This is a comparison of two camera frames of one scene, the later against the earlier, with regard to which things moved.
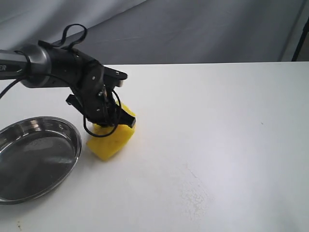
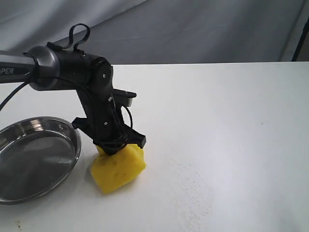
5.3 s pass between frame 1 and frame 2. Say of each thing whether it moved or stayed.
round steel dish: stayed
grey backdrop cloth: stayed
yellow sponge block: moved
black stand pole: stayed
